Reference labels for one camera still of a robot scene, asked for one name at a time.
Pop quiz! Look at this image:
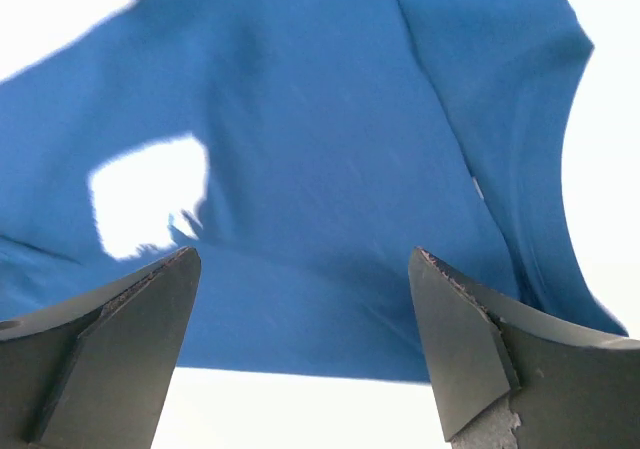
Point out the blue t-shirt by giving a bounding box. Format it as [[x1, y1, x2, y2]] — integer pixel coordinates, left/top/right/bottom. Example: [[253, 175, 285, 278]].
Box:
[[1, 0, 624, 381]]

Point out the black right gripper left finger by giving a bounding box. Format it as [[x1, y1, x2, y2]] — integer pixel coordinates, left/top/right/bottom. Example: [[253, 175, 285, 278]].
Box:
[[1, 248, 201, 449]]

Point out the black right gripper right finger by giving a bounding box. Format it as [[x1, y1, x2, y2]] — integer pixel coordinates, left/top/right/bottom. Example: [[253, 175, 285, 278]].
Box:
[[409, 248, 639, 449]]

